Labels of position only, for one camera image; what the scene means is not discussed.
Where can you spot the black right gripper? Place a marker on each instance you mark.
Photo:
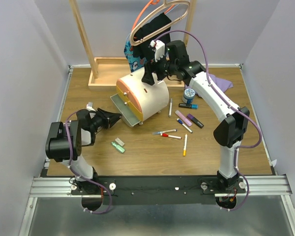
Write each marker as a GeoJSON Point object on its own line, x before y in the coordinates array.
{"type": "Point", "coordinates": [152, 67]}

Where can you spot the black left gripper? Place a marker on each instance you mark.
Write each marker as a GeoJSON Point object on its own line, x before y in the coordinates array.
{"type": "Point", "coordinates": [108, 118]}

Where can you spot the white grey eraser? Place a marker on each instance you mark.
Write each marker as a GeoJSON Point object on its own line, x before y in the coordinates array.
{"type": "Point", "coordinates": [119, 141]}

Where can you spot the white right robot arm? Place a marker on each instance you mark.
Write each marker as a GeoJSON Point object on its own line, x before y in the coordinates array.
{"type": "Point", "coordinates": [172, 60]}

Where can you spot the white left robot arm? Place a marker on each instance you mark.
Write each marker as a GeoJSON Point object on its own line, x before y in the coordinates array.
{"type": "Point", "coordinates": [65, 140]}

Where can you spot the blue shark print cloth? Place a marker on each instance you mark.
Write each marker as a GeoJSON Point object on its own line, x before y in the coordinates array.
{"type": "Point", "coordinates": [138, 55]}

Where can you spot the black hanging garment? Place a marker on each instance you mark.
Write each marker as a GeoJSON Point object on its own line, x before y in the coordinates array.
{"type": "Point", "coordinates": [158, 22]}

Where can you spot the grey silver marker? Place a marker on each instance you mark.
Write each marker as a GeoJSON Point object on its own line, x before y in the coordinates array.
{"type": "Point", "coordinates": [170, 107]}

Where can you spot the round blue white tin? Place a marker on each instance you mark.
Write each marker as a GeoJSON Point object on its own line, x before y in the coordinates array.
{"type": "Point", "coordinates": [188, 95]}

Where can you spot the black teal highlighter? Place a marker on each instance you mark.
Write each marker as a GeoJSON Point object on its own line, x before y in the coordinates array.
{"type": "Point", "coordinates": [189, 106]}

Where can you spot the wooden clothes rack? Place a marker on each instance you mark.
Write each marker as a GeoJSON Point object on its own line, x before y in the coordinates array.
{"type": "Point", "coordinates": [95, 78]}

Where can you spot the clear capped blue pen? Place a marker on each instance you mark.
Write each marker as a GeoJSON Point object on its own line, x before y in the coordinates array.
{"type": "Point", "coordinates": [166, 131]}

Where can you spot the red capped white marker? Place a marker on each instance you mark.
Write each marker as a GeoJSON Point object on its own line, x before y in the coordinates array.
{"type": "Point", "coordinates": [170, 136]}

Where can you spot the blue capped white marker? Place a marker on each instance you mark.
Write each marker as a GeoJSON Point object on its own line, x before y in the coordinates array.
{"type": "Point", "coordinates": [184, 125]}

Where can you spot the pink highlighter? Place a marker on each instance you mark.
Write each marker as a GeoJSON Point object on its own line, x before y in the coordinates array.
{"type": "Point", "coordinates": [183, 118]}

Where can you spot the black purple highlighter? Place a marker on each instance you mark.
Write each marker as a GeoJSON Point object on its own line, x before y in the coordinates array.
{"type": "Point", "coordinates": [195, 121]}

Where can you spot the pink clothes hanger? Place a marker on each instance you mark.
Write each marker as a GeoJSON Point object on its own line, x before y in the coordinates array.
{"type": "Point", "coordinates": [164, 7]}

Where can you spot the orange clothes hanger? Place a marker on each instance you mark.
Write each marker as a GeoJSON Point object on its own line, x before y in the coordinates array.
{"type": "Point", "coordinates": [151, 2]}

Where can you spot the purple folded cloth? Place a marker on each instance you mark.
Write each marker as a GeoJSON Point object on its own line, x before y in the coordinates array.
{"type": "Point", "coordinates": [223, 84]}

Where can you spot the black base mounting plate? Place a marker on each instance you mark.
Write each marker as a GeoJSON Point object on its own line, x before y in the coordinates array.
{"type": "Point", "coordinates": [157, 190]}

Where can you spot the yellow capped white marker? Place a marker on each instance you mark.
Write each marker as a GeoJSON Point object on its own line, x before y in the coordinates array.
{"type": "Point", "coordinates": [185, 145]}

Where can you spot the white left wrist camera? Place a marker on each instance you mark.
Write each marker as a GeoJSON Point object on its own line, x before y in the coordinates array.
{"type": "Point", "coordinates": [89, 107]}

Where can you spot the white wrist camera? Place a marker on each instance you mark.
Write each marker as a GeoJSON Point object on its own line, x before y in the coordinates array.
{"type": "Point", "coordinates": [89, 107]}
{"type": "Point", "coordinates": [159, 49]}

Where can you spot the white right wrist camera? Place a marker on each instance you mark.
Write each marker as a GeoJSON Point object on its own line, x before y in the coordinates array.
{"type": "Point", "coordinates": [159, 49]}

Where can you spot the aluminium frame rail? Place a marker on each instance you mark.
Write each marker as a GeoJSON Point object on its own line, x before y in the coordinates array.
{"type": "Point", "coordinates": [59, 187]}

